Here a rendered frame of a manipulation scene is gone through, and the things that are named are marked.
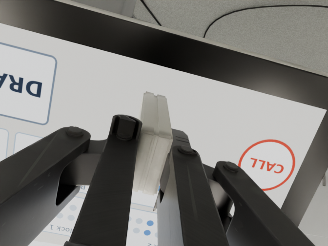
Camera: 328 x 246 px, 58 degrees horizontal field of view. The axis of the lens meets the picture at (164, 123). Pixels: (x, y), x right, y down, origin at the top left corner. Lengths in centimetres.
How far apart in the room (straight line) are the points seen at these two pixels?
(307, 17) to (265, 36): 22
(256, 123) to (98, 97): 11
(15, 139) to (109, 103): 7
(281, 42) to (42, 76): 161
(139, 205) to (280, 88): 13
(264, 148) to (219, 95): 5
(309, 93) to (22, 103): 19
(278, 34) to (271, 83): 150
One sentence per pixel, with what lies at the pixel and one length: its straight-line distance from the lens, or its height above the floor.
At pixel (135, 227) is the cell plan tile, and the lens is 24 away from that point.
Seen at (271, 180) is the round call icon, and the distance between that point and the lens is 23.
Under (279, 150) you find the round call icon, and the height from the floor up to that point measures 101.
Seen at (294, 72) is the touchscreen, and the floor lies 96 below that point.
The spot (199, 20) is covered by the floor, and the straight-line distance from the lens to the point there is 163.
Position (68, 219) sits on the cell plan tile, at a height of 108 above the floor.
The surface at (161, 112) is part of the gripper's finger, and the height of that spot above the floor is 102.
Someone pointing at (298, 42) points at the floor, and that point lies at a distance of 176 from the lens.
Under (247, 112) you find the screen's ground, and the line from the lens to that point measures 20.
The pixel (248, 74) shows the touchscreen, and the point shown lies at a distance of 20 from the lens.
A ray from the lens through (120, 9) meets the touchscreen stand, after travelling 34.
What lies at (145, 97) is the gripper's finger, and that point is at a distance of 17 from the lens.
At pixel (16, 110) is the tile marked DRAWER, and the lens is 21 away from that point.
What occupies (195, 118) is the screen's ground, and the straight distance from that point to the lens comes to 20.
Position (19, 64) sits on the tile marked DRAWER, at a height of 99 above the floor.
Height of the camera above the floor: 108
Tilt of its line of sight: 21 degrees down
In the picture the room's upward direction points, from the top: 169 degrees counter-clockwise
